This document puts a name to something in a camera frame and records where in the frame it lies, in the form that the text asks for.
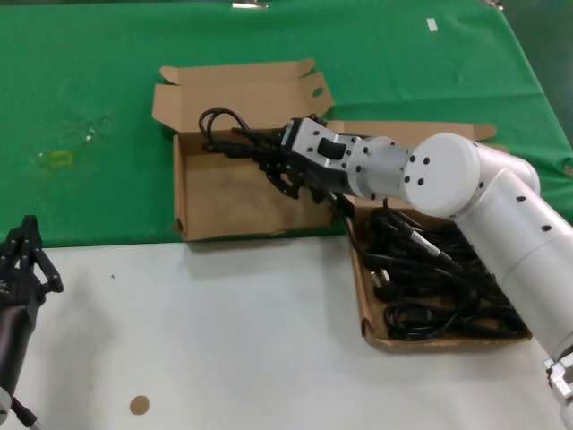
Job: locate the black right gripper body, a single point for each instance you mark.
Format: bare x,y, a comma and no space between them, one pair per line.
327,188

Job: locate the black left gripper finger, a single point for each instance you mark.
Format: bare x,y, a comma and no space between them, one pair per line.
15,246
42,264

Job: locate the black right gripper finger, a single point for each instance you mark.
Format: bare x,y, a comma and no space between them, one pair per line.
279,142
286,177

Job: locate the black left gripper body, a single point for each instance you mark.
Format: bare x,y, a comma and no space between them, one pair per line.
13,322

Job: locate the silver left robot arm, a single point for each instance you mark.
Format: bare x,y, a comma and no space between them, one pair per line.
2,401

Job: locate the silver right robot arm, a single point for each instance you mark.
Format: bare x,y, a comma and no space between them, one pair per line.
447,174

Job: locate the open brown cardboard box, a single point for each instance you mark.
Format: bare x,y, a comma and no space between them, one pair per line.
425,346
233,210

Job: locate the metal tablecloth clip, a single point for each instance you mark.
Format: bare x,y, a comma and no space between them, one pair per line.
250,6
492,2

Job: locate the round brown cardboard disc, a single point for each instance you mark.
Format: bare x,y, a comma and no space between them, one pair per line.
139,406

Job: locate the white tape strip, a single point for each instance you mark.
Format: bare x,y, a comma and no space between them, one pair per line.
431,25

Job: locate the green tablecloth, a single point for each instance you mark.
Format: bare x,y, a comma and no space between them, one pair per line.
89,67

